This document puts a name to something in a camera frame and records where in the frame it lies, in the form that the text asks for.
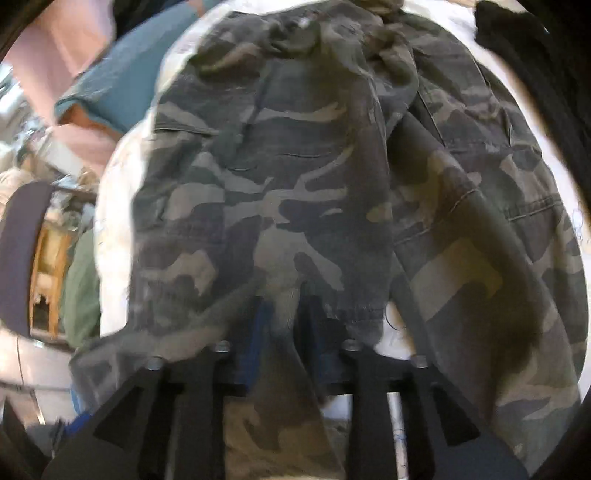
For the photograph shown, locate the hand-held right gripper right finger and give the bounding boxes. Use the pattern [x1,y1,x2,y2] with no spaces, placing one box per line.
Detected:
[298,295,529,480]

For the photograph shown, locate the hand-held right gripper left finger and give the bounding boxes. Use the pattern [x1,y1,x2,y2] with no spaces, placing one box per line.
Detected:
[41,298,278,480]

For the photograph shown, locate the yellow wooden object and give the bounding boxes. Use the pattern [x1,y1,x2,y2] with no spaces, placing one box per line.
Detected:
[28,224,75,335]

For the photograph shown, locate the brown folding chair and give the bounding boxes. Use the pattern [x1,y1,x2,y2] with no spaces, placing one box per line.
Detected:
[0,180,58,337]

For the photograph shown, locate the black garment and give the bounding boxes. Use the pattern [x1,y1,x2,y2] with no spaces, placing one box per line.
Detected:
[475,0,591,185]

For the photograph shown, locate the camouflage pants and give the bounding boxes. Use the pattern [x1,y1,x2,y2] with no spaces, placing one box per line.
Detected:
[69,0,587,480]

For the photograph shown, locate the pink curtain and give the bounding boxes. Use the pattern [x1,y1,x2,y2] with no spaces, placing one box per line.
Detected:
[9,0,125,176]

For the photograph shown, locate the green cloth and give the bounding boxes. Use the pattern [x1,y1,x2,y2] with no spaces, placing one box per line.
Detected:
[62,228,102,349]

